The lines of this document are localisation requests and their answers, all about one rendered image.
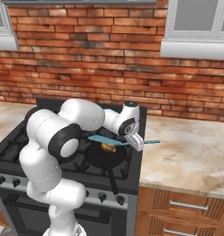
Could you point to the browned chicken piece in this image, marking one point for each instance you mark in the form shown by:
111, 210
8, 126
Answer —
109, 148

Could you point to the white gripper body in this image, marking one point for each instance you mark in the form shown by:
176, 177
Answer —
136, 142

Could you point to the wooden drawer front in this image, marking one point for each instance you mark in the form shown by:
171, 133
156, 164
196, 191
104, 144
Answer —
153, 226
218, 207

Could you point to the black oven door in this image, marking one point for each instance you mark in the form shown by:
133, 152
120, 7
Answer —
27, 219

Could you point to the black stove with hob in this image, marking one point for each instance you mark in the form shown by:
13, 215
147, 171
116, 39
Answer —
133, 172

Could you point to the teal blue spatula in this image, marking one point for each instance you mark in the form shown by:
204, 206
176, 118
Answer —
101, 139

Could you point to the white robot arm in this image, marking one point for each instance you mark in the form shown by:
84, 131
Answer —
45, 135

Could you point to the black frying pan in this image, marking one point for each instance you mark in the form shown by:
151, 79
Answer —
99, 156

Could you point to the black stove knob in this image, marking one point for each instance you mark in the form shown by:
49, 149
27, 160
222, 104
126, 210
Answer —
0, 179
120, 200
87, 193
15, 182
101, 196

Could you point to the grey wall cupboard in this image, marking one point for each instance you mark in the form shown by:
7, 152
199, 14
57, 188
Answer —
2, 27
196, 33

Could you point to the grey range hood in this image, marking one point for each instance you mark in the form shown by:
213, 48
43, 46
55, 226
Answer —
85, 2

